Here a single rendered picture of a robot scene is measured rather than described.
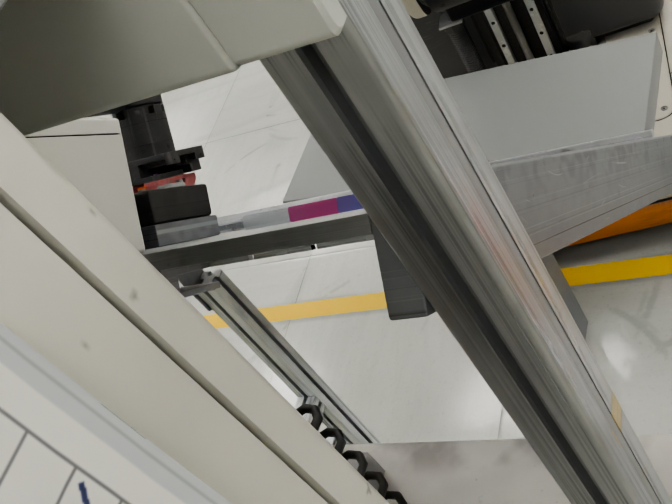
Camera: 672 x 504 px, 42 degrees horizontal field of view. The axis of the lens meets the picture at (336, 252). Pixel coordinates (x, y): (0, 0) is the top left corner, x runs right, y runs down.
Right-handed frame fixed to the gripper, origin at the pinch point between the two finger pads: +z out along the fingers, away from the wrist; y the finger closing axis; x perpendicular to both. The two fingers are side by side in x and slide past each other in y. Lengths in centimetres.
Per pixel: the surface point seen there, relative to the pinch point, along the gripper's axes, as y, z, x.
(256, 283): -76, 27, 115
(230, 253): 39, -2, -41
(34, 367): 49, -3, -63
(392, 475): 15.9, 32.4, 7.8
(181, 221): 18.4, -2.8, -19.6
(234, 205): -95, 6, 141
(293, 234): 43, -3, -41
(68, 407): 49, -2, -62
